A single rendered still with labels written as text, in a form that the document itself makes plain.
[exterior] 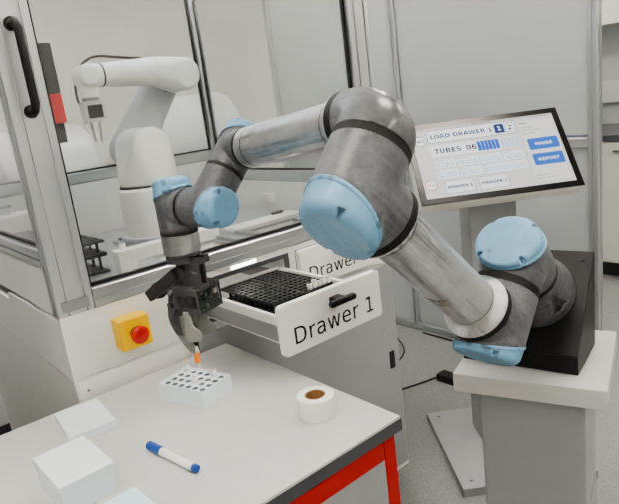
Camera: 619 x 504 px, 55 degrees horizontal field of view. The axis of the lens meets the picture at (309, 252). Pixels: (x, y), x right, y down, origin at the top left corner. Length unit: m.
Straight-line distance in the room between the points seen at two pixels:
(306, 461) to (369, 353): 0.94
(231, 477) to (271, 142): 0.54
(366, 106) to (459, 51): 2.19
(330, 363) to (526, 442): 0.69
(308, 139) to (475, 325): 0.40
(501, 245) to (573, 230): 1.71
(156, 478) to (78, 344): 0.43
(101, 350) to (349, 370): 0.79
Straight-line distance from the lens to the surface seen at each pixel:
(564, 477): 1.36
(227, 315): 1.42
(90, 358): 1.41
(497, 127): 2.11
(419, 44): 3.12
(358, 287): 1.34
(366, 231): 0.74
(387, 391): 2.03
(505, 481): 1.40
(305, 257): 1.65
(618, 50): 4.78
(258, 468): 1.03
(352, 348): 1.86
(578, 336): 1.25
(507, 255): 1.08
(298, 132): 0.95
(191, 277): 1.20
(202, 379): 1.28
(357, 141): 0.77
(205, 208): 1.06
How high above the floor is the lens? 1.32
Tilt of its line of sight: 14 degrees down
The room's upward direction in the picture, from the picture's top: 7 degrees counter-clockwise
